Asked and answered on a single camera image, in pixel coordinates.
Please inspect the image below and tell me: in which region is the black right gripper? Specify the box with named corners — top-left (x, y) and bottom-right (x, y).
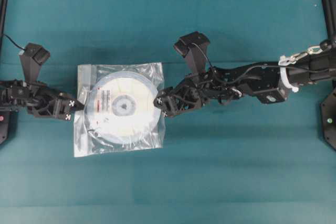
top-left (154, 68), bottom-right (236, 118)

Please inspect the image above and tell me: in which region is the clear zip bag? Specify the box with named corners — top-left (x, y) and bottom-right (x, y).
top-left (73, 62), bottom-right (165, 157)

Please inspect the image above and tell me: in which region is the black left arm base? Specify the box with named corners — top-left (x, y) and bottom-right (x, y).
top-left (1, 111), bottom-right (18, 146)

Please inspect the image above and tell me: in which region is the black camera cable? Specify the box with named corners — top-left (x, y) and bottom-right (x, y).
top-left (2, 34), bottom-right (27, 51)
top-left (191, 42), bottom-right (336, 83)

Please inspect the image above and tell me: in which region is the black frame post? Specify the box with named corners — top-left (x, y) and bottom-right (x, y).
top-left (322, 0), bottom-right (335, 46)
top-left (0, 0), bottom-right (10, 38)

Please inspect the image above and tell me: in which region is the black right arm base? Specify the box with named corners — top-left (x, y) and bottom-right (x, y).
top-left (320, 89), bottom-right (335, 150)

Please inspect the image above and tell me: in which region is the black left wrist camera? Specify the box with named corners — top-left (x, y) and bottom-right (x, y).
top-left (19, 43), bottom-right (50, 83)

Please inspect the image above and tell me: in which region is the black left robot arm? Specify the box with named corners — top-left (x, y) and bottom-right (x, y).
top-left (1, 79), bottom-right (85, 121)

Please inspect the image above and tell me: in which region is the black right frame post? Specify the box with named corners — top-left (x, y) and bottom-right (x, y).
top-left (322, 0), bottom-right (335, 46)

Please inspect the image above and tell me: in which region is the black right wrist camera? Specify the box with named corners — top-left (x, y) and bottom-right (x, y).
top-left (174, 31), bottom-right (210, 74)

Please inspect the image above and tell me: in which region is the black left camera cable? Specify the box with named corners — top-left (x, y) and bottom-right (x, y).
top-left (2, 34), bottom-right (27, 51)

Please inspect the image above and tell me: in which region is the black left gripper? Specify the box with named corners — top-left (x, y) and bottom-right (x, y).
top-left (27, 83), bottom-right (85, 121)

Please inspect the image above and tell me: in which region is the black right camera cable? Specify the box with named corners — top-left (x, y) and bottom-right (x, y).
top-left (191, 42), bottom-right (336, 83)

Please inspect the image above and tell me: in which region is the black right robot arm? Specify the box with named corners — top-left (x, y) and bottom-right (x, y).
top-left (153, 39), bottom-right (335, 118)

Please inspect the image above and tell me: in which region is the black left frame post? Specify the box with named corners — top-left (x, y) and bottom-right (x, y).
top-left (0, 0), bottom-right (10, 38)

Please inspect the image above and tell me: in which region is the white component reel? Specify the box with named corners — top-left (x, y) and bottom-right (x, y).
top-left (85, 71), bottom-right (161, 144)

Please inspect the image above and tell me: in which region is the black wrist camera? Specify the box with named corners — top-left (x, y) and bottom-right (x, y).
top-left (174, 31), bottom-right (210, 74)
top-left (19, 43), bottom-right (50, 83)

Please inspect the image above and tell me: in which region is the metal carabiner clip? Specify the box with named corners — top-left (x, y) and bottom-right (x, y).
top-left (278, 45), bottom-right (323, 67)

